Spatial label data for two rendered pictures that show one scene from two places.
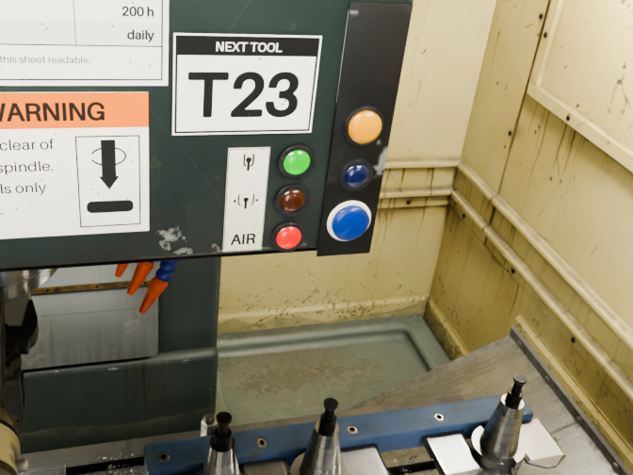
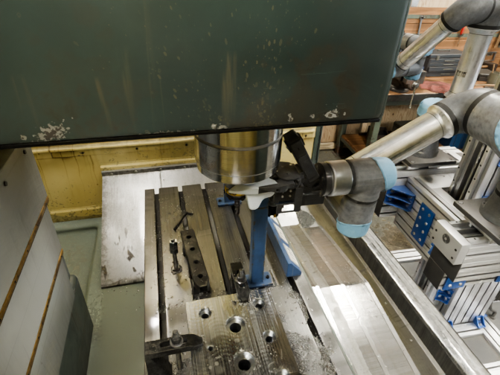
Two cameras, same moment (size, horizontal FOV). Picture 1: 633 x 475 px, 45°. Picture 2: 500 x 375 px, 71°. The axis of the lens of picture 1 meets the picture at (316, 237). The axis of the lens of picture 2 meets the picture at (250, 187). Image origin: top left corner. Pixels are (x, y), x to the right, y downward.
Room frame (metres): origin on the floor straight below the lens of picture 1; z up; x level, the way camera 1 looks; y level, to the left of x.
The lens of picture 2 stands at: (0.52, 0.91, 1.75)
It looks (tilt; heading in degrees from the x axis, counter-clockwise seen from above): 33 degrees down; 275
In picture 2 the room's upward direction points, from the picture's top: 2 degrees clockwise
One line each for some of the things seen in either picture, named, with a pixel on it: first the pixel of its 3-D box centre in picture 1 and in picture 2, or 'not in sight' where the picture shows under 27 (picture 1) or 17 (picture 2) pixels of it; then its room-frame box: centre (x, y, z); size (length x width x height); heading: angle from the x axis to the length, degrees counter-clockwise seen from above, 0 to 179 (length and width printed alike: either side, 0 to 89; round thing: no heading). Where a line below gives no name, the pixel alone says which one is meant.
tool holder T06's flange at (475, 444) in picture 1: (495, 450); not in sight; (0.65, -0.24, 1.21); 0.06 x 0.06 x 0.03
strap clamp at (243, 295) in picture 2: not in sight; (239, 286); (0.61, 0.23, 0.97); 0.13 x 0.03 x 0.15; 111
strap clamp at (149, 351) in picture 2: not in sight; (174, 351); (0.73, 0.44, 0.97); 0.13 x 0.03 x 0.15; 21
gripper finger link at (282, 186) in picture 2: not in sight; (276, 183); (0.53, 0.33, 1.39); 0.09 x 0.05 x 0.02; 34
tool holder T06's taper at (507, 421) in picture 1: (505, 422); not in sight; (0.65, -0.24, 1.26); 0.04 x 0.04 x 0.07
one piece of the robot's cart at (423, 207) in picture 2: not in sight; (422, 224); (-0.10, -0.36, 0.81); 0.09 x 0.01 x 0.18; 108
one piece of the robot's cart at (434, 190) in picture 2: not in sight; (449, 225); (-0.24, -0.40, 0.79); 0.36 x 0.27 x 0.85; 108
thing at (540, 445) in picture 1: (536, 445); not in sight; (0.67, -0.29, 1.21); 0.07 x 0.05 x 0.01; 21
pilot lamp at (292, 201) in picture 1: (292, 200); not in sight; (0.50, 0.02, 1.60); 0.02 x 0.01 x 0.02; 111
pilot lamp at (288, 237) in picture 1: (288, 237); not in sight; (0.50, 0.02, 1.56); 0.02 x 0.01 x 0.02; 111
